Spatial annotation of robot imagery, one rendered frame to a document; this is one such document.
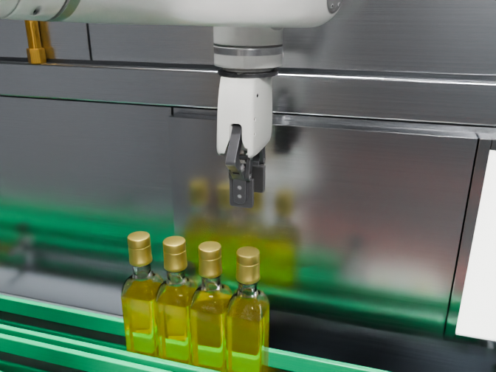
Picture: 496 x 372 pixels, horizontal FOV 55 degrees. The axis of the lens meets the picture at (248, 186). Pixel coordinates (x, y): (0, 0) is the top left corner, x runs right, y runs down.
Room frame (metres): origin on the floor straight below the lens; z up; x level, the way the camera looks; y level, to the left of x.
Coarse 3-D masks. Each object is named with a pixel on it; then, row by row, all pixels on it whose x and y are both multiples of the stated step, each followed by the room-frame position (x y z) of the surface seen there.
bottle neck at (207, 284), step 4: (220, 276) 0.62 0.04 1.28; (204, 280) 0.61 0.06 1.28; (208, 280) 0.61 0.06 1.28; (212, 280) 0.61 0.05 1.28; (216, 280) 0.61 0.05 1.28; (220, 280) 0.62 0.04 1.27; (204, 284) 0.61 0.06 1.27; (208, 284) 0.61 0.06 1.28; (212, 284) 0.61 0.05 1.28; (216, 284) 0.61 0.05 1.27; (220, 284) 0.62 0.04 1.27; (204, 288) 0.61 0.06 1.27; (208, 288) 0.61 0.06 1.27; (212, 288) 0.61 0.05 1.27; (216, 288) 0.61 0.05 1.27
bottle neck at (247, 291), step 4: (240, 284) 0.60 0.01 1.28; (244, 284) 0.59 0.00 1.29; (248, 284) 0.59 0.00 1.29; (252, 284) 0.59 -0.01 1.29; (256, 284) 0.60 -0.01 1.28; (240, 288) 0.60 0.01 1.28; (244, 288) 0.59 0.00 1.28; (248, 288) 0.59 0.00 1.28; (252, 288) 0.59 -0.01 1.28; (256, 288) 0.60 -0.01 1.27; (240, 292) 0.60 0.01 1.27; (244, 292) 0.59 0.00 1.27; (248, 292) 0.59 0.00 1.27; (252, 292) 0.59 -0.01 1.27; (256, 292) 0.60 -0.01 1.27; (244, 296) 0.59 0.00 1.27; (248, 296) 0.59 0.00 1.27; (252, 296) 0.59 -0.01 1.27
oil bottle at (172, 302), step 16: (160, 288) 0.63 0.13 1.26; (176, 288) 0.62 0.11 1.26; (192, 288) 0.64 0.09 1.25; (160, 304) 0.62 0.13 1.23; (176, 304) 0.61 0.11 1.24; (160, 320) 0.62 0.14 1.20; (176, 320) 0.61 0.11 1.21; (160, 336) 0.62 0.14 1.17; (176, 336) 0.61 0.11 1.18; (160, 352) 0.62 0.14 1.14; (176, 352) 0.61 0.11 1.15
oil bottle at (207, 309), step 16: (224, 288) 0.62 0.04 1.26; (192, 304) 0.60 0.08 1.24; (208, 304) 0.60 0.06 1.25; (224, 304) 0.60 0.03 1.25; (192, 320) 0.60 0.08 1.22; (208, 320) 0.59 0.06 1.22; (224, 320) 0.60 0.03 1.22; (192, 336) 0.60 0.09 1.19; (208, 336) 0.59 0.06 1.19; (224, 336) 0.59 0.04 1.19; (192, 352) 0.60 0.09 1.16; (208, 352) 0.59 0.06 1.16; (224, 352) 0.59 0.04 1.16; (208, 368) 0.60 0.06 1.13; (224, 368) 0.59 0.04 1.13
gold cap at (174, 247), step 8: (168, 240) 0.64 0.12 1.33; (176, 240) 0.64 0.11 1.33; (184, 240) 0.64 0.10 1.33; (168, 248) 0.62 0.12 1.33; (176, 248) 0.62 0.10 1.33; (184, 248) 0.63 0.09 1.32; (168, 256) 0.62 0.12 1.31; (176, 256) 0.62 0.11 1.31; (184, 256) 0.63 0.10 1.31; (168, 264) 0.63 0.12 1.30; (176, 264) 0.62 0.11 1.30; (184, 264) 0.63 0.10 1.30
